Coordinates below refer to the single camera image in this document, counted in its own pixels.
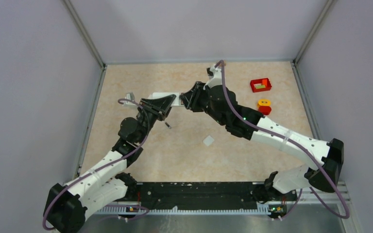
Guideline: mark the red block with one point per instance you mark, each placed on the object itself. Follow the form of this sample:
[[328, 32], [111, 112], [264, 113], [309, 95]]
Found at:
[[265, 110]]

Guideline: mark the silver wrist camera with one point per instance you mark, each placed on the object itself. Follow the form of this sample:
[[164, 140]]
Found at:
[[214, 75], [130, 98]]

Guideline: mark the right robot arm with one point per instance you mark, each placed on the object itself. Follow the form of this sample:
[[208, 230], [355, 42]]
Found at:
[[322, 160]]

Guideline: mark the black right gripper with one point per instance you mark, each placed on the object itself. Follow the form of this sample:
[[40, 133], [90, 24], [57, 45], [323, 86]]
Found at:
[[191, 98]]

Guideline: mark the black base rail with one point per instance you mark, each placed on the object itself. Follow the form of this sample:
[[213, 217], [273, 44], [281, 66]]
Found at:
[[200, 196]]

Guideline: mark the red bin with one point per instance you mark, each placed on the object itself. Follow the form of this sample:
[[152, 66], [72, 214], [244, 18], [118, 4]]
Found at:
[[260, 85]]

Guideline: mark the white battery cover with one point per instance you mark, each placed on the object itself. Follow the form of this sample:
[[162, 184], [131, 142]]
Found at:
[[208, 140]]

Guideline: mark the yellow block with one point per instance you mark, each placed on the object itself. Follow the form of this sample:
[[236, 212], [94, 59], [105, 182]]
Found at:
[[263, 102]]

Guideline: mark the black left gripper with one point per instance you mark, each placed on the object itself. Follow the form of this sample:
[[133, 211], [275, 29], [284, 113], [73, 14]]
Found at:
[[163, 103]]

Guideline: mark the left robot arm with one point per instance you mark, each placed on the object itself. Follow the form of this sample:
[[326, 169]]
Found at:
[[70, 205]]

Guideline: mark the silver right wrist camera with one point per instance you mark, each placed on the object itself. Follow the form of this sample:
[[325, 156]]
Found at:
[[214, 75]]

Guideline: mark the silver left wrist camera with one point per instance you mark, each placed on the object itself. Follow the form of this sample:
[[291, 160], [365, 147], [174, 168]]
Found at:
[[130, 98]]

